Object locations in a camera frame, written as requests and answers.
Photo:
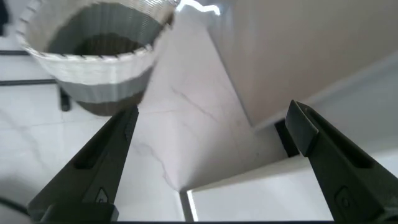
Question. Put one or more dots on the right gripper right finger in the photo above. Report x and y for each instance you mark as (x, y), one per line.
(351, 177)

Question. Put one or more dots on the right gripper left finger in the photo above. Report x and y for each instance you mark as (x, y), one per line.
(90, 180)

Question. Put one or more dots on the white laundry basket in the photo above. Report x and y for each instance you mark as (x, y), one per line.
(99, 71)

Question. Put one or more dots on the black clothes rack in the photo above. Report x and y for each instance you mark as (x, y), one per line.
(28, 82)

